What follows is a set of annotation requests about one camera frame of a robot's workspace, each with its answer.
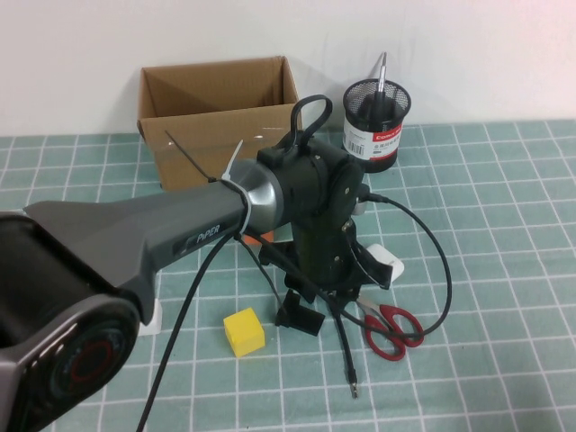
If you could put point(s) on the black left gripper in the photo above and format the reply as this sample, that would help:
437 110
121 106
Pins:
326 256

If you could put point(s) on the black plastic bracket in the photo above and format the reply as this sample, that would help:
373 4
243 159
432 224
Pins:
301 321

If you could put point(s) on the black slim pen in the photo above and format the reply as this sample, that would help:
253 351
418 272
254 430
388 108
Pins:
346 351

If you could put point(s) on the white earbuds case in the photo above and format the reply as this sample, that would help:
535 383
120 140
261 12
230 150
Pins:
398 270

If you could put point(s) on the orange foam block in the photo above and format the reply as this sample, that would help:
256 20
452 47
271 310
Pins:
261 238

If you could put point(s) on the yellow foam block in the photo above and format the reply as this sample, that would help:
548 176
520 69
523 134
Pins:
245 333

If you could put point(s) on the black mesh pen holder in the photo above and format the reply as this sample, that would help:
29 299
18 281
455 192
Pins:
373 157

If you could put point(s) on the white zip tie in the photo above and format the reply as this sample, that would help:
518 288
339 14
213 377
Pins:
231 164

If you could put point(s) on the green grid tablecloth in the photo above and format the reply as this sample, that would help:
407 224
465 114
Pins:
495 315

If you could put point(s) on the black zip tie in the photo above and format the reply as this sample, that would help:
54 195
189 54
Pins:
189 157

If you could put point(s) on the open brown cardboard box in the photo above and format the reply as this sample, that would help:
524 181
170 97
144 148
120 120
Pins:
202 135

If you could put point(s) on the white foam block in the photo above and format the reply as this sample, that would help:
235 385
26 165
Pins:
153 319

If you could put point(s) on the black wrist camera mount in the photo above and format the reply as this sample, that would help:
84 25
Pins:
346 189

